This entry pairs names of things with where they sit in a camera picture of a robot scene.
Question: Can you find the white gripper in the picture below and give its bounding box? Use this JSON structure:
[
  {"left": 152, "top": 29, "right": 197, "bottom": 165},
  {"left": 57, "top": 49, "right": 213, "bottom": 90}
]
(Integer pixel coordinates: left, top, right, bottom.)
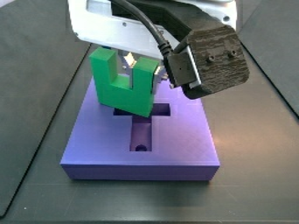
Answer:
[{"left": 68, "top": 0, "right": 237, "bottom": 95}]

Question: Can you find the green U-shaped block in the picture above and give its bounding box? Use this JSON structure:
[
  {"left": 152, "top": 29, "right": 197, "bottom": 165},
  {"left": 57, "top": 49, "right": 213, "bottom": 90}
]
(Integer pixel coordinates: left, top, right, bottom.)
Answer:
[{"left": 89, "top": 47, "right": 158, "bottom": 117}]

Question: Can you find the purple board with cross slot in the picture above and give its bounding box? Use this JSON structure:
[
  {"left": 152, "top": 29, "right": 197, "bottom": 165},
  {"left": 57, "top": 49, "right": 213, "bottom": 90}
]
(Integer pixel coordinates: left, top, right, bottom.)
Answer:
[{"left": 60, "top": 83, "right": 220, "bottom": 180}]

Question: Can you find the black camera cable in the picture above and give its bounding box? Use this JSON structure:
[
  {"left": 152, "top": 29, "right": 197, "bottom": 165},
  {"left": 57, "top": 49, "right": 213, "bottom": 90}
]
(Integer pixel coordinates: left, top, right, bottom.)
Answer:
[{"left": 108, "top": 0, "right": 173, "bottom": 56}]

